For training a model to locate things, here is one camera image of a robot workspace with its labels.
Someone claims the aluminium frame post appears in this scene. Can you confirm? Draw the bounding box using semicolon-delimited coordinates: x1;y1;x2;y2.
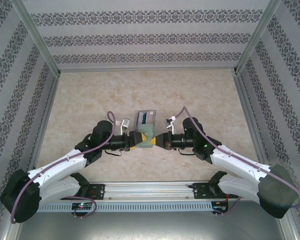
232;0;283;75
12;0;62;76

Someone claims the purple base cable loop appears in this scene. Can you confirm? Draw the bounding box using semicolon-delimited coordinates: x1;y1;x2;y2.
73;196;98;219
224;196;242;216

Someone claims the grey metal sheet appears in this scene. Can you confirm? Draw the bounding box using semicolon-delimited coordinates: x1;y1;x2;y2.
13;211;288;240

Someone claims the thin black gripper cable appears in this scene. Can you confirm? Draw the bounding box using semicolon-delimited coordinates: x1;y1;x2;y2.
178;148;196;156
104;149;124;159

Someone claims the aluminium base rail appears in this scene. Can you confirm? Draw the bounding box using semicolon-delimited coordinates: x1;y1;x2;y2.
59;181;242;201

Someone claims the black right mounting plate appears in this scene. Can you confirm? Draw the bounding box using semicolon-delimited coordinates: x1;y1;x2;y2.
191;182;231;200

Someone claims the slotted grey cable duct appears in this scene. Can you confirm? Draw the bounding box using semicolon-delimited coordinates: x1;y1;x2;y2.
38;201;214;214

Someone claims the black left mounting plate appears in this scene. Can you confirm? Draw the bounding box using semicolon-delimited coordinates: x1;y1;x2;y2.
87;183;106;201

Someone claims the aluminium frame bar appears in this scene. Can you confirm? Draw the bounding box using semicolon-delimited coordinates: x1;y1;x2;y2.
233;72;271;176
26;72;61;171

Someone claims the black mounting plate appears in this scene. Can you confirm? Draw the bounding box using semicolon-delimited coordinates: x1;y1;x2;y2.
191;182;231;200
87;183;106;201

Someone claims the small black circuit board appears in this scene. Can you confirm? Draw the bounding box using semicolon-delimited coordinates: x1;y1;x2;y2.
71;202;94;211
211;204;229;214

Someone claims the clear acrylic card stand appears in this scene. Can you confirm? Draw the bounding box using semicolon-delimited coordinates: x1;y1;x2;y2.
134;109;158;126

